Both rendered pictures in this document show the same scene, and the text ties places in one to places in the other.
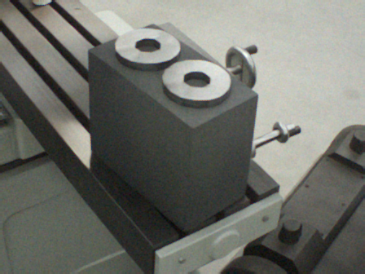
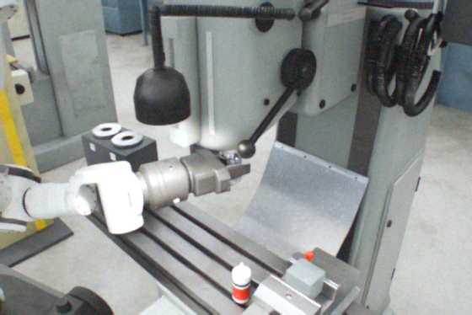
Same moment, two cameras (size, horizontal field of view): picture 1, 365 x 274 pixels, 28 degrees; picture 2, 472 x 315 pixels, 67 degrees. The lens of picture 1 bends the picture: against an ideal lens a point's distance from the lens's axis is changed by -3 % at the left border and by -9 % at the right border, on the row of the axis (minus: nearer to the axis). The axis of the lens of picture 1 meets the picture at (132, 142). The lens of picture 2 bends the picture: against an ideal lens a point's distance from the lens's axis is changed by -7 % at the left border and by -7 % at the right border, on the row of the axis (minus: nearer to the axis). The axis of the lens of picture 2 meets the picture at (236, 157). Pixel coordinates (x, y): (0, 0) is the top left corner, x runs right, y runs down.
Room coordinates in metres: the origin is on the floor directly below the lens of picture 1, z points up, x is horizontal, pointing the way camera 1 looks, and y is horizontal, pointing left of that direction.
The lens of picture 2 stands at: (1.93, 0.02, 1.65)
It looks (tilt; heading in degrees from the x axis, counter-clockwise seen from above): 30 degrees down; 164
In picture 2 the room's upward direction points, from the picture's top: straight up
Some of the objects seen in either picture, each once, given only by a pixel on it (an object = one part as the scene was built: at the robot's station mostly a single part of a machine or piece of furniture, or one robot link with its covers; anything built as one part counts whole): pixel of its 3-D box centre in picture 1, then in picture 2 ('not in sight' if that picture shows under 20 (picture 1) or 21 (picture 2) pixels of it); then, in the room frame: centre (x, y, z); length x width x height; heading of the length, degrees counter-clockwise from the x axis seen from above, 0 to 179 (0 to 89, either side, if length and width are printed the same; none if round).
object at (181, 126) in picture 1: (169, 120); (121, 162); (0.86, -0.05, 1.04); 0.22 x 0.12 x 0.20; 38
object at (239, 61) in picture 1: (230, 72); not in sight; (1.54, -0.23, 0.64); 0.16 x 0.12 x 0.12; 122
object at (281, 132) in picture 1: (269, 137); not in sight; (1.44, -0.33, 0.52); 0.22 x 0.06 x 0.06; 122
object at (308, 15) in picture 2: not in sight; (316, 5); (1.48, 0.25, 1.58); 0.17 x 0.01 x 0.01; 144
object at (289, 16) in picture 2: not in sight; (233, 12); (1.51, 0.14, 1.58); 0.17 x 0.01 x 0.01; 62
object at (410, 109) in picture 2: not in sight; (394, 58); (1.31, 0.52, 1.45); 0.18 x 0.16 x 0.21; 122
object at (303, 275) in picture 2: not in sight; (303, 280); (1.45, 0.30, 1.05); 0.06 x 0.05 x 0.06; 31
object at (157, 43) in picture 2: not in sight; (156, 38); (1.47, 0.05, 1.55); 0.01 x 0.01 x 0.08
